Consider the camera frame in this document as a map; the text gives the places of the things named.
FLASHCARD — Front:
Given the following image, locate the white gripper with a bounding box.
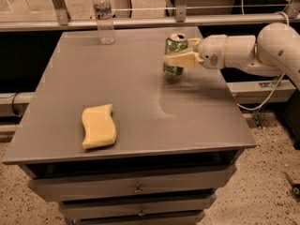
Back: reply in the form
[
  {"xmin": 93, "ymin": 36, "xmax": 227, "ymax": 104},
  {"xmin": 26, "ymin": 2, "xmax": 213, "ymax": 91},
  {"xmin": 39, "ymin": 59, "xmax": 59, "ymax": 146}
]
[{"xmin": 164, "ymin": 35, "xmax": 228, "ymax": 69}]

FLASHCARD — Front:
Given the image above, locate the green soda can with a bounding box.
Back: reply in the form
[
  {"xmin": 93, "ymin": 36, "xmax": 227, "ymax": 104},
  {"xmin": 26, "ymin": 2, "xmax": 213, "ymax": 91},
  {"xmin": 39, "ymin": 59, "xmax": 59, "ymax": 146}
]
[{"xmin": 163, "ymin": 33, "xmax": 188, "ymax": 76}]

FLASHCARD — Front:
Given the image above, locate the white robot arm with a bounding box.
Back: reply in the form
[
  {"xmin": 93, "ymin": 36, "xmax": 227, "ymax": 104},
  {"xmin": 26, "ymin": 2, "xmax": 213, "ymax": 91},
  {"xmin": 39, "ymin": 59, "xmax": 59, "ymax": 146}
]
[{"xmin": 164, "ymin": 22, "xmax": 300, "ymax": 90}]

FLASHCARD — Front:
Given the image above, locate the yellow S-shaped sponge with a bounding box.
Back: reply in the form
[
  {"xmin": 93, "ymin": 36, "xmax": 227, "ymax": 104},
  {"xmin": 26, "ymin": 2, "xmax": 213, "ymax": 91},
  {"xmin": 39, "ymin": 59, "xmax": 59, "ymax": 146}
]
[{"xmin": 82, "ymin": 104, "xmax": 117, "ymax": 149}]

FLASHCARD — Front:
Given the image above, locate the grey drawer cabinet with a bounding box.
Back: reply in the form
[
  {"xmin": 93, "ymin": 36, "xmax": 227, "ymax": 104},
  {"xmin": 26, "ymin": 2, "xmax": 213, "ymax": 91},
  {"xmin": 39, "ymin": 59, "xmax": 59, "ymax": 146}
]
[{"xmin": 2, "ymin": 26, "xmax": 258, "ymax": 225}]

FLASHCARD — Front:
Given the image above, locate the clear plastic water bottle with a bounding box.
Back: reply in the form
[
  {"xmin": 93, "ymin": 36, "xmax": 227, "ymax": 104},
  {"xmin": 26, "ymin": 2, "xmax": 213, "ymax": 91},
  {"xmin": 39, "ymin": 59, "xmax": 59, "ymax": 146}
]
[{"xmin": 93, "ymin": 0, "xmax": 114, "ymax": 45}]

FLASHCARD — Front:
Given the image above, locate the top grey drawer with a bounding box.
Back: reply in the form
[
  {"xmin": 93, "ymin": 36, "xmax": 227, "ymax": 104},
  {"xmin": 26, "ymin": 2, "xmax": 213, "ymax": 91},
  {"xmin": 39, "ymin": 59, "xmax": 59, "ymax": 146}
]
[{"xmin": 28, "ymin": 164, "xmax": 236, "ymax": 202}]

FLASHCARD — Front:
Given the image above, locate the grey drawer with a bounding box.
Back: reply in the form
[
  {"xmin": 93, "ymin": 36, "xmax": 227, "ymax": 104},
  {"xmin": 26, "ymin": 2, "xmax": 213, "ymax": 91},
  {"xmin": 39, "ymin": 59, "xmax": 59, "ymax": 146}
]
[
  {"xmin": 59, "ymin": 194, "xmax": 217, "ymax": 219},
  {"xmin": 28, "ymin": 164, "xmax": 236, "ymax": 202},
  {"xmin": 76, "ymin": 210, "xmax": 204, "ymax": 225}
]

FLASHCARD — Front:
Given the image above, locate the middle grey drawer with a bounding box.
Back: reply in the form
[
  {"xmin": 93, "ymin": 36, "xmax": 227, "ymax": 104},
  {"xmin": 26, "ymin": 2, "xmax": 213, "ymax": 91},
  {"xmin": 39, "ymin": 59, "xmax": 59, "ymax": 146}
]
[{"xmin": 59, "ymin": 194, "xmax": 217, "ymax": 219}]

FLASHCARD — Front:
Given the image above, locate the bottom grey drawer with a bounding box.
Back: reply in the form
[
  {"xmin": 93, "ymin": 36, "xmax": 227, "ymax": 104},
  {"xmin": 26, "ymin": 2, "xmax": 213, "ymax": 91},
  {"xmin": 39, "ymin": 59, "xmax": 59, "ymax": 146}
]
[{"xmin": 76, "ymin": 210, "xmax": 204, "ymax": 225}]

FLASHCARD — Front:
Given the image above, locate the black caster wheel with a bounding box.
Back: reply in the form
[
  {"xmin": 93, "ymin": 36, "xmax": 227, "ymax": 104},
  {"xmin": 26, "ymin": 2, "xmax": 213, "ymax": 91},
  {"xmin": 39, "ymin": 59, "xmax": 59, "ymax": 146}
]
[{"xmin": 285, "ymin": 172, "xmax": 300, "ymax": 198}]

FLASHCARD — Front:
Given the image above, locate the white cable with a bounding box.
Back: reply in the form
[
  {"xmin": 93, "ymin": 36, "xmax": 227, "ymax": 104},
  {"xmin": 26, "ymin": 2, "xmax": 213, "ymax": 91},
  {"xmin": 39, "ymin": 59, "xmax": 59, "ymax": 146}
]
[{"xmin": 236, "ymin": 10, "xmax": 291, "ymax": 112}]

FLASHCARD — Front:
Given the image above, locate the metal railing frame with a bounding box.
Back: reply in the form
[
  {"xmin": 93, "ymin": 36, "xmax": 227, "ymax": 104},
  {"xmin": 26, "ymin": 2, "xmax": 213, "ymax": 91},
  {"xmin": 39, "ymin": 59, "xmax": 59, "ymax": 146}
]
[{"xmin": 0, "ymin": 0, "xmax": 299, "ymax": 32}]

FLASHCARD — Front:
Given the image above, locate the black cable at left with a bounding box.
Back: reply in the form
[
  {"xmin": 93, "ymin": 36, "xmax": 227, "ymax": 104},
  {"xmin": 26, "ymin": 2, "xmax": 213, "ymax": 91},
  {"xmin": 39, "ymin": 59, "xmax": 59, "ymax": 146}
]
[{"xmin": 10, "ymin": 92, "xmax": 23, "ymax": 119}]

